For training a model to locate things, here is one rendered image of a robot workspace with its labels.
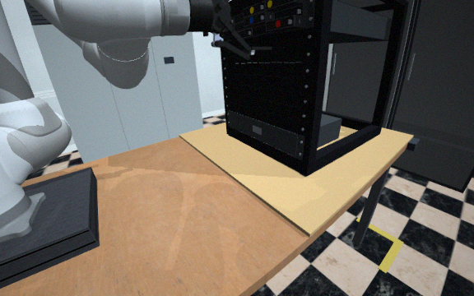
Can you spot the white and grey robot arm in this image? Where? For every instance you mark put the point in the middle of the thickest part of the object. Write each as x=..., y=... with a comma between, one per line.
x=31, y=134

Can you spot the tan flat board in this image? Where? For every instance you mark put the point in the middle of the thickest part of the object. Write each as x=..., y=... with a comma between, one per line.
x=306, y=202

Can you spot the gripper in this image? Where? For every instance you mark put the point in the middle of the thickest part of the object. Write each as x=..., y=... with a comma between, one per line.
x=201, y=20

